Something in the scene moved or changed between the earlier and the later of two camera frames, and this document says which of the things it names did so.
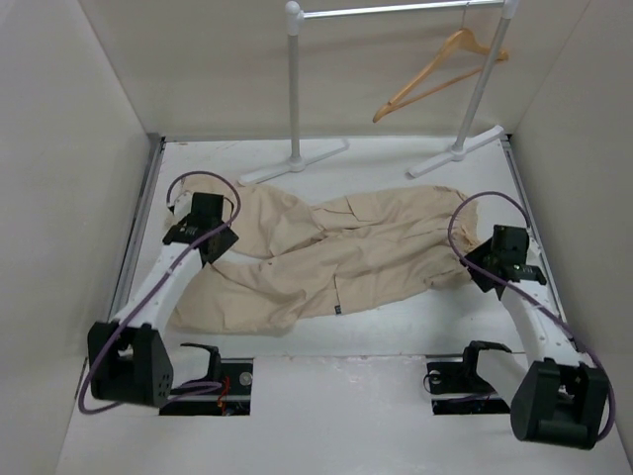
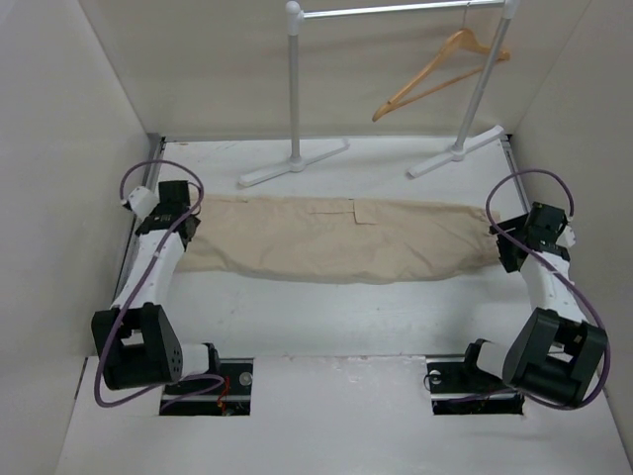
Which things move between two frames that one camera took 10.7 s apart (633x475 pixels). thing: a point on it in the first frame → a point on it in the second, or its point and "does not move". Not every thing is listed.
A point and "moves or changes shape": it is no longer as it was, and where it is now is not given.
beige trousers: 305,254 moves or changes shape
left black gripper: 226,240 → 153,213
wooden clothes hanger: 466,39 does not move
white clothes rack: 295,16 does not move
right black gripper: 477,254 → 504,252
